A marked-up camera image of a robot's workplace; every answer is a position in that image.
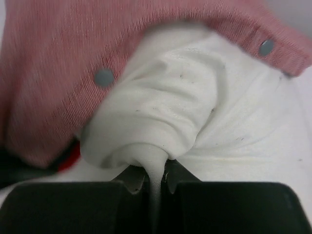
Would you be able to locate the white pillow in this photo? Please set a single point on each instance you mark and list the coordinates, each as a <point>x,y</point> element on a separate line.
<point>189,94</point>

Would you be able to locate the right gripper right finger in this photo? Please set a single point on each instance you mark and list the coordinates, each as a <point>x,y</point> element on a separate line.
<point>191,206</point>

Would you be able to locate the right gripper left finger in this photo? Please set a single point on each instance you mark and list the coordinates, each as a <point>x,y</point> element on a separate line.
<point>115,207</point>

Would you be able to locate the red patterned pillowcase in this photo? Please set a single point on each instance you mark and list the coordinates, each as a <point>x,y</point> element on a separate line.
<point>59,58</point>

